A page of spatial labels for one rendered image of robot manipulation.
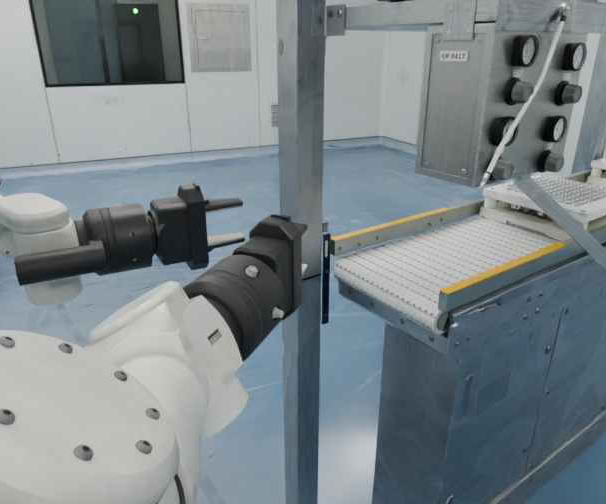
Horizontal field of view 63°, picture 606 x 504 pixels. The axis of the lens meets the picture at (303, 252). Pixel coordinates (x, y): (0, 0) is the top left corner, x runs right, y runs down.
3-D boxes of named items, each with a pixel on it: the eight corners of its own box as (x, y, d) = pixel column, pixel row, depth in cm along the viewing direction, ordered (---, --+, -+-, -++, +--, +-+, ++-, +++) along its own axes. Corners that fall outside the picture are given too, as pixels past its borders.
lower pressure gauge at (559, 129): (550, 144, 70) (556, 117, 68) (541, 142, 71) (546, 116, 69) (564, 141, 72) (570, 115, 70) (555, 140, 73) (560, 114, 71)
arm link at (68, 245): (116, 269, 71) (28, 285, 67) (105, 198, 67) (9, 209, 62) (129, 303, 62) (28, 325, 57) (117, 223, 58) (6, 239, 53)
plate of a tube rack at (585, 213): (538, 181, 131) (539, 173, 130) (639, 203, 113) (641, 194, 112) (481, 196, 118) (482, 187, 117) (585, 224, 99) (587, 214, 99)
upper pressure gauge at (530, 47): (519, 67, 60) (524, 34, 59) (509, 67, 61) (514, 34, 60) (536, 67, 62) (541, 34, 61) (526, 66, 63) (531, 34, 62)
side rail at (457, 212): (334, 256, 96) (335, 241, 95) (329, 253, 97) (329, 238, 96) (638, 167, 167) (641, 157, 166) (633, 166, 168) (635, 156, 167)
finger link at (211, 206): (245, 207, 71) (203, 213, 68) (237, 201, 73) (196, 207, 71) (244, 197, 70) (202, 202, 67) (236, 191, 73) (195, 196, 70)
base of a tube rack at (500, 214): (535, 199, 133) (536, 190, 132) (633, 223, 114) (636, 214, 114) (478, 216, 120) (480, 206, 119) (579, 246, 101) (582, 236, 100)
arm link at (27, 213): (88, 272, 63) (41, 245, 71) (76, 206, 60) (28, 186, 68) (36, 290, 59) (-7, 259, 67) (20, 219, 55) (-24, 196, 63)
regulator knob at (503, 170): (499, 186, 64) (504, 151, 62) (484, 182, 66) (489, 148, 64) (514, 182, 66) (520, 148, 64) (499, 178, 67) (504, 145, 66)
